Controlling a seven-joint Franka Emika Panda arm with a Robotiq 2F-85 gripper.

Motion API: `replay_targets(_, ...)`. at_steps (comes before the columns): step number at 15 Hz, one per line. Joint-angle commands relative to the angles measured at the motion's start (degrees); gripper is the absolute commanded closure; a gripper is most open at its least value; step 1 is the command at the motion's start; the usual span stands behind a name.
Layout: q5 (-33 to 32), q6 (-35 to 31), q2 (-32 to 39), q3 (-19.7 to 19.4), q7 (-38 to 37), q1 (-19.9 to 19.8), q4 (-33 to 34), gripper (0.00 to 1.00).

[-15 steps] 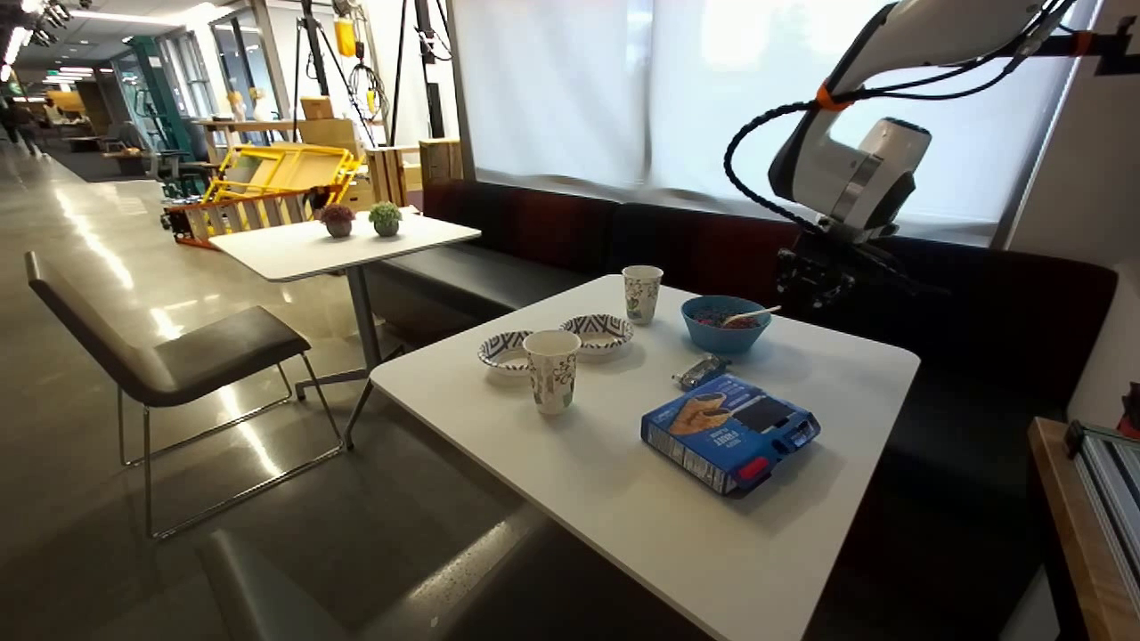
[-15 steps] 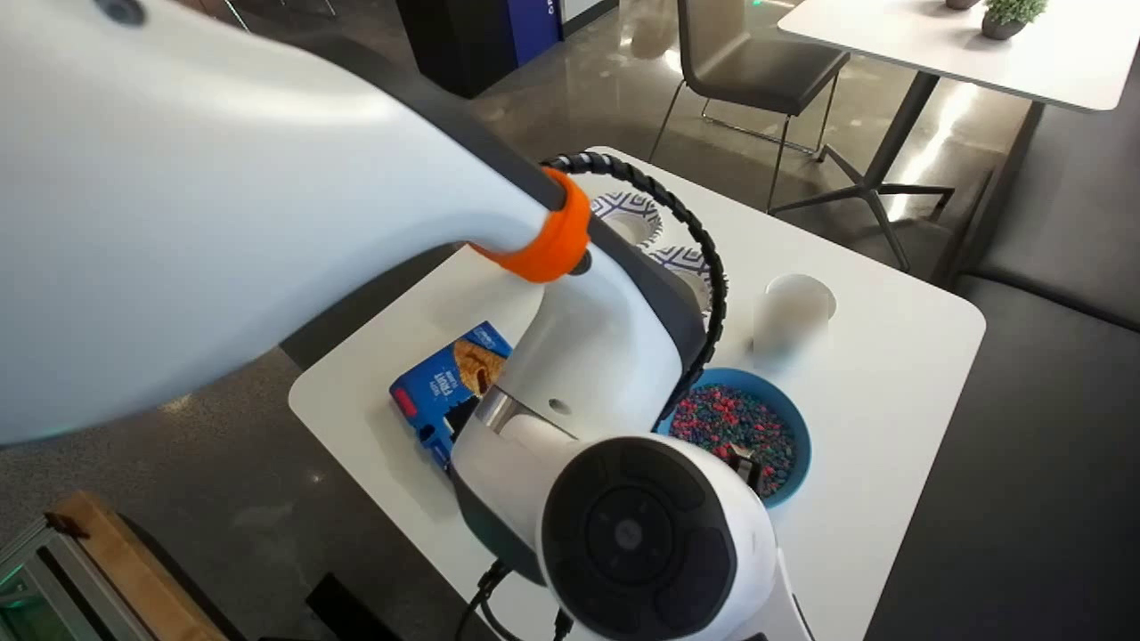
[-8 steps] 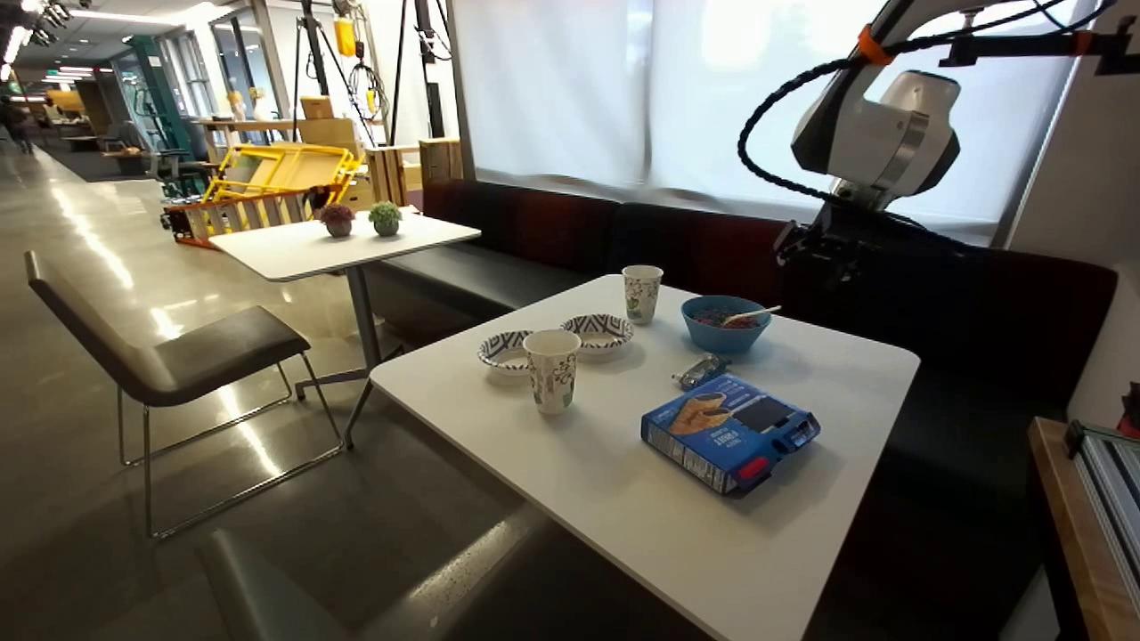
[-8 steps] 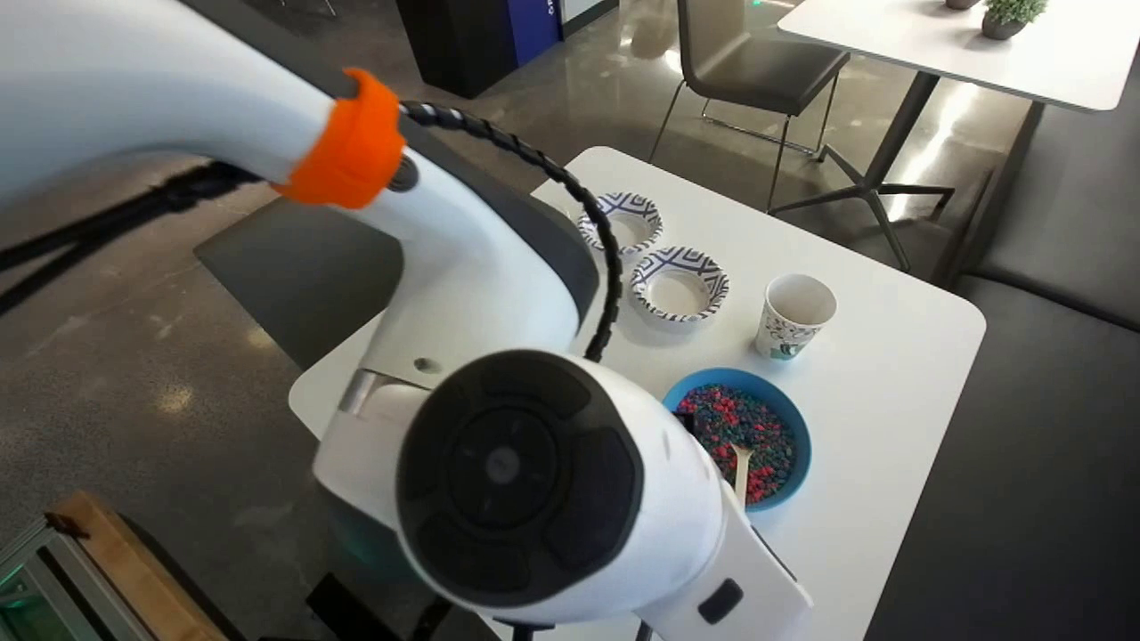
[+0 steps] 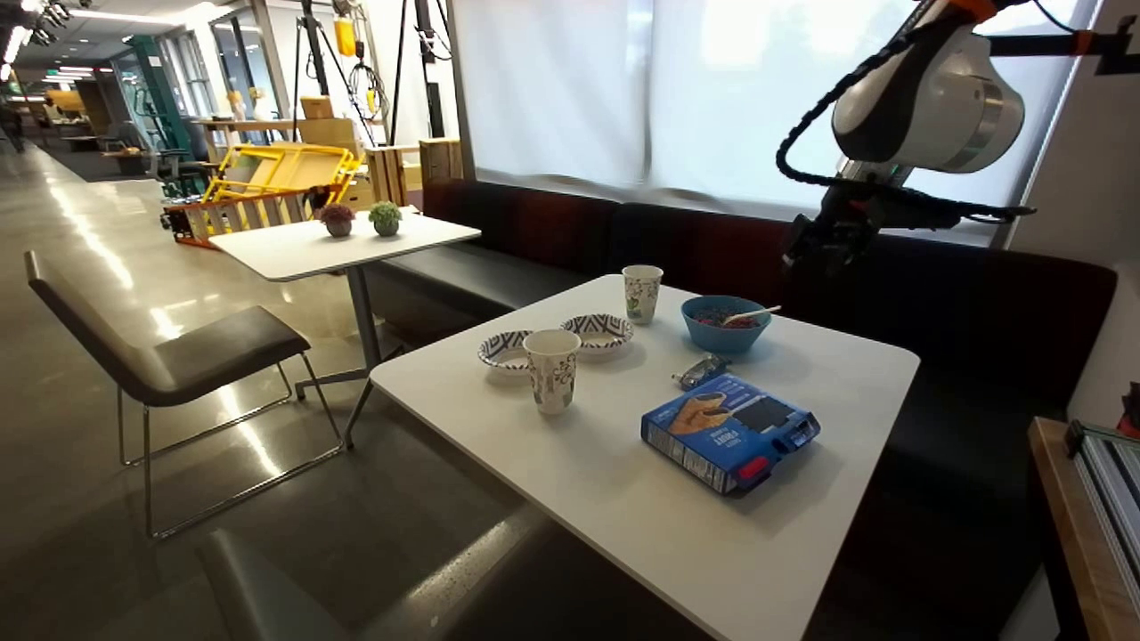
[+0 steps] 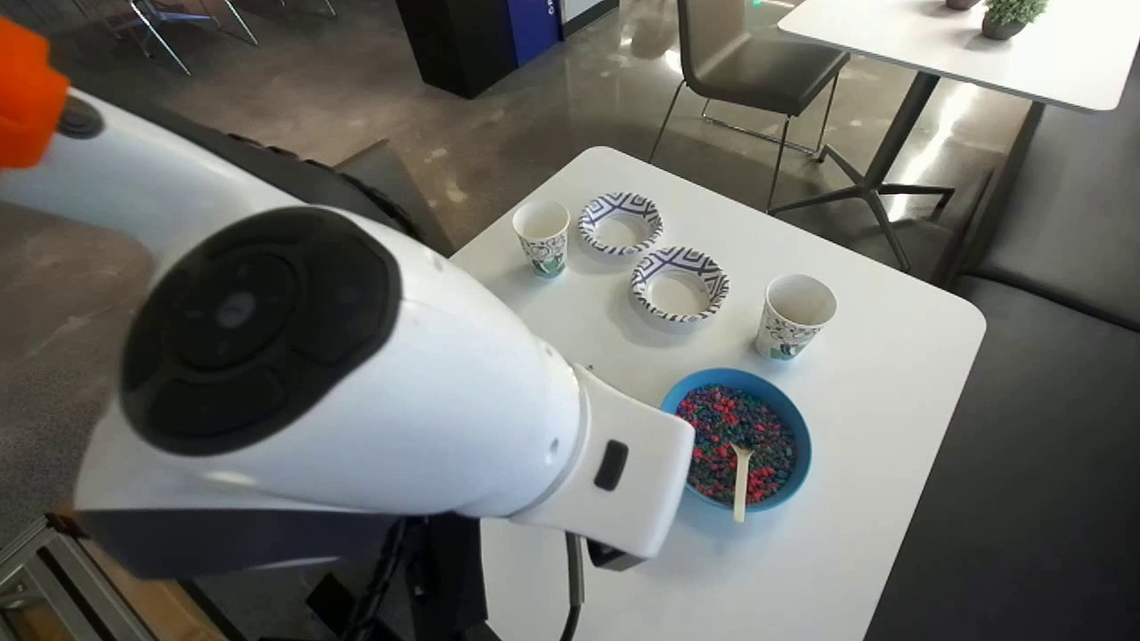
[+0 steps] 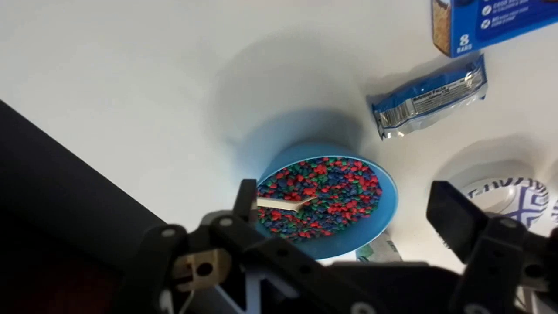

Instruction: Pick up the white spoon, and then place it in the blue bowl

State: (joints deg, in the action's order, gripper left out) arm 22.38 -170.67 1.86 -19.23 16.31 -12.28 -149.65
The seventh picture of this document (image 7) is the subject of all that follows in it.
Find blue patterned paper bowl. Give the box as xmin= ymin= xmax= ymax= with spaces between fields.
xmin=461 ymin=175 xmax=558 ymax=236

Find multicoloured beads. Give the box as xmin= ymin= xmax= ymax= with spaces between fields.
xmin=254 ymin=156 xmax=383 ymax=243

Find patterned paper cup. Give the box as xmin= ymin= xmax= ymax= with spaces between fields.
xmin=353 ymin=231 xmax=406 ymax=266

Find white spoon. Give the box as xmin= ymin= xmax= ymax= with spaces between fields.
xmin=254 ymin=196 xmax=318 ymax=215

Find black upholstered bench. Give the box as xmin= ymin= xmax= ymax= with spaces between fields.
xmin=0 ymin=98 xmax=176 ymax=314

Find blue snack bar box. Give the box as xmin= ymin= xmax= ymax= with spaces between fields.
xmin=428 ymin=0 xmax=558 ymax=60

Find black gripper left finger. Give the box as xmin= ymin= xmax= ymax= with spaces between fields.
xmin=114 ymin=179 xmax=373 ymax=314

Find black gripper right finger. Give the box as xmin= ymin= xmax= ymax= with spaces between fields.
xmin=425 ymin=180 xmax=558 ymax=314

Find blue snack bar wrapper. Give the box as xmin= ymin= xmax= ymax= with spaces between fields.
xmin=366 ymin=53 xmax=489 ymax=142

